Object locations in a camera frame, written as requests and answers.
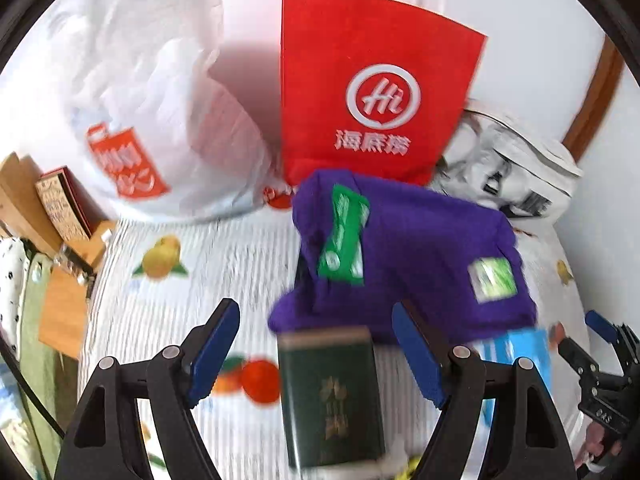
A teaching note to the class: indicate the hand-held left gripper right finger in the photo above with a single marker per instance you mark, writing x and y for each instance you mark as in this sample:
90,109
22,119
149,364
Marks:
415,352

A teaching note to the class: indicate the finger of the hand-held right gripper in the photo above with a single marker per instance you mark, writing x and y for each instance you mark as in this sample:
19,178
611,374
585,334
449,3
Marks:
599,322
577,357

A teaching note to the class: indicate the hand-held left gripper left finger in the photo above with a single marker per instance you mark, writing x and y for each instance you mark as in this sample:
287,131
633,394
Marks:
216,350

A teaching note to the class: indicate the person's right hand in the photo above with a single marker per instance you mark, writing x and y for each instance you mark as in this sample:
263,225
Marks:
595,447

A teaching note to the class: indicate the blue packet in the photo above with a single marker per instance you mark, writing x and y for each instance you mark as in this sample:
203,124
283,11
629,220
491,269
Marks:
520,350

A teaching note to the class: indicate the fruit printed bed sheet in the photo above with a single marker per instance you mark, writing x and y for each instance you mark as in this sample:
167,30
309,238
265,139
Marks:
210,260

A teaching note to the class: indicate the dark green box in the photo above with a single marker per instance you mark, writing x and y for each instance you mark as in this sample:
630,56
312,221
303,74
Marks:
327,395

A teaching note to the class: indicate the green packet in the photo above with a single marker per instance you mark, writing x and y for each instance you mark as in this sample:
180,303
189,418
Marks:
492,280
345,235

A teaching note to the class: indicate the purple cloth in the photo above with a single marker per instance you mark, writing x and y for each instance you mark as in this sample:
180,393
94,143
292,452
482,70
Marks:
425,240

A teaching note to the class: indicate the light green cloth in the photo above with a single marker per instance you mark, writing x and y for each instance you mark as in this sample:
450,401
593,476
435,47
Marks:
45,370

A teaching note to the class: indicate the beige waist bag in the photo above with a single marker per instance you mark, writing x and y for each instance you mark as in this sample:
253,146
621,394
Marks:
520,160

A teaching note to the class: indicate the brown patterned box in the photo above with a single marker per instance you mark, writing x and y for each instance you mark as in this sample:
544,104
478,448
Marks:
62,205

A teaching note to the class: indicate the white spotted cloth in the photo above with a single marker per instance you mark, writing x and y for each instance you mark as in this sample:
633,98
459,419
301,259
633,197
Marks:
11,285

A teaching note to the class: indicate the white plastic bag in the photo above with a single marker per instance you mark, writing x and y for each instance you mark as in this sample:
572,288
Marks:
140,85

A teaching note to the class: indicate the red paper bag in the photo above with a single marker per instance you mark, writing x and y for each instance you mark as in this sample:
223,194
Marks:
360,60

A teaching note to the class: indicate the brown wooden door frame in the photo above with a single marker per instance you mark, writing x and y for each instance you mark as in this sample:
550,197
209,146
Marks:
595,100

